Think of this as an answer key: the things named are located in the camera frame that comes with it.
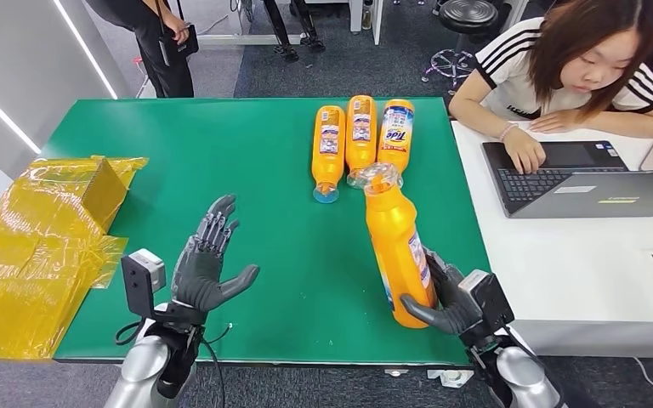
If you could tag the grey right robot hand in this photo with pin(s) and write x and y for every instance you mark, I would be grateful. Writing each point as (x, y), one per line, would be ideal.
(450, 307)

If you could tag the white desk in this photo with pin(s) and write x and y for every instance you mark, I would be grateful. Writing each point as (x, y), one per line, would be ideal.
(574, 270)

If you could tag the seated person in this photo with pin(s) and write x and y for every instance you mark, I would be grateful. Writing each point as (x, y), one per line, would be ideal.
(515, 73)

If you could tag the yellow film wrapped cardboard box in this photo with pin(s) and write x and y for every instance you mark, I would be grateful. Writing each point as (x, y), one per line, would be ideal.
(33, 253)

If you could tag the orange detergent bottle blue cap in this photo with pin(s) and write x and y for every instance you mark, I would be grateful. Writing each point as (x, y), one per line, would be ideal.
(327, 163)

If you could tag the black shoulder bag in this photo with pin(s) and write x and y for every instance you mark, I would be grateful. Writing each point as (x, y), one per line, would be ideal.
(183, 44)

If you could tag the orange detergent bottle clear cap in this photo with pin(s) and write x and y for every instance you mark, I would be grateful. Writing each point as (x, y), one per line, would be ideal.
(397, 248)
(360, 149)

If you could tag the black round stool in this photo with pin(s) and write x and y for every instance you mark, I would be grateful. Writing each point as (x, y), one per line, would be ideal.
(467, 14)

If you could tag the black humanoid robot legs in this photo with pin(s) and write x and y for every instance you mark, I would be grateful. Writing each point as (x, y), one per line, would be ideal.
(281, 28)

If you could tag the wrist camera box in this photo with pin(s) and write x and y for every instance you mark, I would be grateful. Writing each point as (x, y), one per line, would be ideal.
(138, 281)
(490, 304)

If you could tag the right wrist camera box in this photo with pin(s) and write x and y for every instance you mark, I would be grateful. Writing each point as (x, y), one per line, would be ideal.
(490, 304)

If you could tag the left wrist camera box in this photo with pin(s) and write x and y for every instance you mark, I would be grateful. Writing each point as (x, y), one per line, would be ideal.
(138, 281)

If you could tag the standing person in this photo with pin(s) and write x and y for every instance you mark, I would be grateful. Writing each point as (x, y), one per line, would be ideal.
(163, 67)

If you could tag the white table leg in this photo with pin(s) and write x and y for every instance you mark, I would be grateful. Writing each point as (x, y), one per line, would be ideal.
(377, 19)

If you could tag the grey open laptop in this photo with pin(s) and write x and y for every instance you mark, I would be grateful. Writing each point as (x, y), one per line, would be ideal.
(602, 197)

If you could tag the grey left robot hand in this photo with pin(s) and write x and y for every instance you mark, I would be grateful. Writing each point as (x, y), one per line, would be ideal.
(197, 276)

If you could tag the white table bracket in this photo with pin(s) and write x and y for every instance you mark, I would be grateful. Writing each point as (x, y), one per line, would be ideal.
(447, 377)

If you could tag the orange Tide detergent bottle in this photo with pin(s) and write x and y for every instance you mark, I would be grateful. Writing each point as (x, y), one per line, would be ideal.
(395, 146)

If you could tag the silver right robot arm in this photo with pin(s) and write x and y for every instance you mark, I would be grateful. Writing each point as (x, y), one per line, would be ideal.
(521, 374)

